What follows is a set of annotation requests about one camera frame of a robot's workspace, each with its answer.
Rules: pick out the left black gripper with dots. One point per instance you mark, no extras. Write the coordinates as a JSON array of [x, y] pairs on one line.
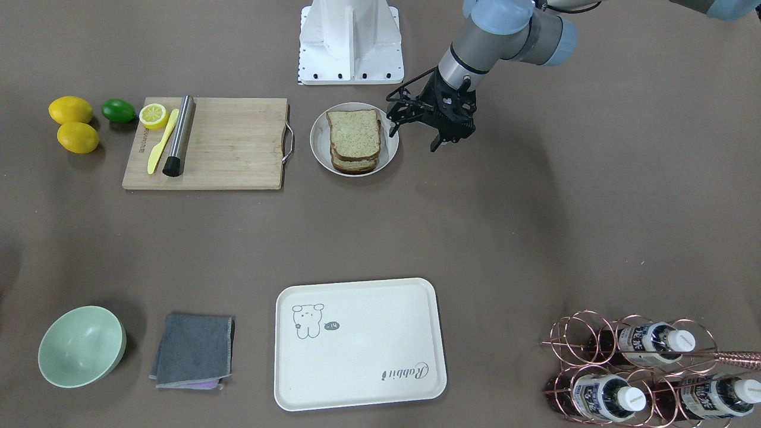
[[432, 94]]

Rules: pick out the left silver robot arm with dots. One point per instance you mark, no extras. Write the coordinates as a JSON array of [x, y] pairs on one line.
[[532, 32]]

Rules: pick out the cream rabbit tray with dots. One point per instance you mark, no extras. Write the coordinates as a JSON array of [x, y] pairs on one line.
[[358, 343]]

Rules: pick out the white round plate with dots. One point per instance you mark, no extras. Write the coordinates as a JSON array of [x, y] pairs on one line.
[[320, 138]]

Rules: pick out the wooden cutting board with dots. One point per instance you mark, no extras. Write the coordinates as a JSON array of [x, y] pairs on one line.
[[233, 144]]

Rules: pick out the steel muddler black tip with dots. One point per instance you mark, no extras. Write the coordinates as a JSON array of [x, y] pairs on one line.
[[173, 166]]

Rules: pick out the yellow plastic knife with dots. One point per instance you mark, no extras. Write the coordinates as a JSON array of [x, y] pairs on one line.
[[157, 150]]

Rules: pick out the half lemon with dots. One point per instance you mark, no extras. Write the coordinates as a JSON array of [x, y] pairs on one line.
[[154, 116]]

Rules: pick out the green lime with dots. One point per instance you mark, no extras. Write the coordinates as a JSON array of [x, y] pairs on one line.
[[118, 111]]

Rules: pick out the grey folded cloth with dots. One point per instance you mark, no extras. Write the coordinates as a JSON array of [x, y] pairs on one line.
[[195, 351]]

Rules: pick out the tea bottle one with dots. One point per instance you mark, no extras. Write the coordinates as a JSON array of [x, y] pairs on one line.
[[654, 344]]

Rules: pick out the tea bottle two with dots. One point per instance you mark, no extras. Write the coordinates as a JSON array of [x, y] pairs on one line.
[[597, 398]]

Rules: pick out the yellow lemon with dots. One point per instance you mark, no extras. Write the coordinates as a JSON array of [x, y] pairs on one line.
[[70, 109], [78, 138]]

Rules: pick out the tea bottle three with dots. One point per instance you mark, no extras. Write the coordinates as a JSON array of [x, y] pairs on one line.
[[707, 397]]

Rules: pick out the mint green bowl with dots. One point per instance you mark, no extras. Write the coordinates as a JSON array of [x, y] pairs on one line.
[[81, 347]]

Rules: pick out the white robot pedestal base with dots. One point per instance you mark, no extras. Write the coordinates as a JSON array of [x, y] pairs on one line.
[[350, 43]]

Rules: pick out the copper wire bottle rack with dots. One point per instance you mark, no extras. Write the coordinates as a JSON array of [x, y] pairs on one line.
[[570, 334]]

